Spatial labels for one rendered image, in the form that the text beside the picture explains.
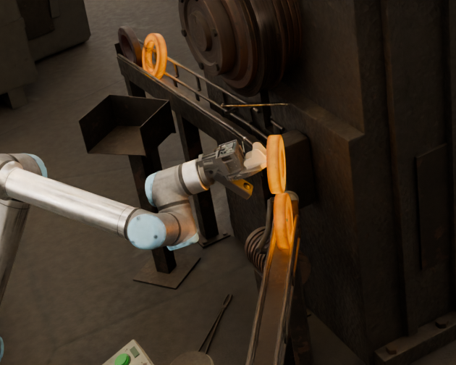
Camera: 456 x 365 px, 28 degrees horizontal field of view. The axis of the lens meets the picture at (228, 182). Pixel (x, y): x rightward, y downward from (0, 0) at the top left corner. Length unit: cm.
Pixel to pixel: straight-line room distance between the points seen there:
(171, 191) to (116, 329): 106
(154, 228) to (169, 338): 104
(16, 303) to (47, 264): 25
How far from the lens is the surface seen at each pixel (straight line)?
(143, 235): 233
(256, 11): 255
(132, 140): 330
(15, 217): 278
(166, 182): 245
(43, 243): 397
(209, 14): 262
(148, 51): 376
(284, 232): 245
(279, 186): 236
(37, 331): 351
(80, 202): 245
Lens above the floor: 215
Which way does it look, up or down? 32 degrees down
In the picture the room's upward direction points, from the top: 10 degrees counter-clockwise
